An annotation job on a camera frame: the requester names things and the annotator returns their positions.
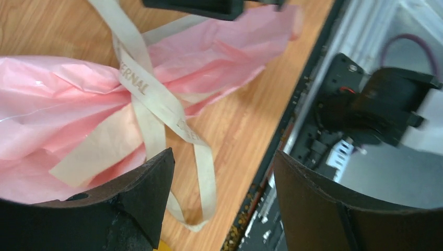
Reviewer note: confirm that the yellow cylindrical vase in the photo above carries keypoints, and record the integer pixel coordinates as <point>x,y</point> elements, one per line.
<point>163,246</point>

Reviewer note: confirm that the white slotted cable duct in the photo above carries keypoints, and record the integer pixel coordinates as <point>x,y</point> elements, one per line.
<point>340,154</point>

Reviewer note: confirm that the pink flower bouquet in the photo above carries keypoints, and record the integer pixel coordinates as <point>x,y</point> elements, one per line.
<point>50,104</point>

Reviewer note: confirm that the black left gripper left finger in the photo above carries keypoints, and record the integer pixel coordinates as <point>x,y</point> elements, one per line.
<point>125,213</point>

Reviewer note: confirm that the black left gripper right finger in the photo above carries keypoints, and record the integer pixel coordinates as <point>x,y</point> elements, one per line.
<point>320,214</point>

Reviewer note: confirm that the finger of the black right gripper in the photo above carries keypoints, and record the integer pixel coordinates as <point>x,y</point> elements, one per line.
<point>227,10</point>

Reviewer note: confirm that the white printed ribbon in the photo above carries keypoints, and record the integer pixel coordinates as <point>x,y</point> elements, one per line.
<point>143,121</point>

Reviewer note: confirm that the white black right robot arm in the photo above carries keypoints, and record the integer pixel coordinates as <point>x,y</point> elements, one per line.
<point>396,106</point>

